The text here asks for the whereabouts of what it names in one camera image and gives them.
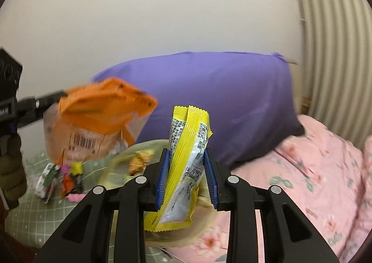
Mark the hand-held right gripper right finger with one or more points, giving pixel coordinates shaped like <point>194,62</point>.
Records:
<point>210,181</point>

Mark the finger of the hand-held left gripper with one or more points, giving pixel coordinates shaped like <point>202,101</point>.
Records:
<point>37,104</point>

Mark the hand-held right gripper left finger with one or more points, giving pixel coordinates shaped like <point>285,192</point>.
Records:
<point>162,175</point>

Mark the yellow snack packet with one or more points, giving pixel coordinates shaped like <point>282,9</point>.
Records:
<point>186,146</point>

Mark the pale yellow plastic bag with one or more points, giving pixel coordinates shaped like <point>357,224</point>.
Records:
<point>116,164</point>

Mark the orange snack bag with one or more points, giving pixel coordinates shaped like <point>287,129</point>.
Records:
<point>98,106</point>

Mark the red orange snack wrapper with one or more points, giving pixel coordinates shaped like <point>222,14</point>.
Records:
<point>68,186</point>

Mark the person's left forearm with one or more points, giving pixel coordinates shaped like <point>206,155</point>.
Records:
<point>11,175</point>

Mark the orange crumpled wrapper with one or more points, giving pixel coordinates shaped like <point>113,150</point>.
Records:
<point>138,161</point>

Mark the magenta snack wrapper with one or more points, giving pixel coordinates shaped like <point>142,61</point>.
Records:
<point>65,169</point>

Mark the yellow candy wrapper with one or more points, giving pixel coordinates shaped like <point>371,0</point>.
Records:
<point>77,168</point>

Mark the pink white snack wrapper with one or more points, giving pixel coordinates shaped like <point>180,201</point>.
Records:
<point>46,181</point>

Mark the purple cloth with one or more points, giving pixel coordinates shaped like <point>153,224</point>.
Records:
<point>232,100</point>

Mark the pink crumpled wrapper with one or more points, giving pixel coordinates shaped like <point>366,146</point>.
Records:
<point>74,197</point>

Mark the pink floral blanket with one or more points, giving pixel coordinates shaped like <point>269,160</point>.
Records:
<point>305,170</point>

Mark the beige ribbed curtain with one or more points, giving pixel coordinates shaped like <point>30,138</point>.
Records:
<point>334,47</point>

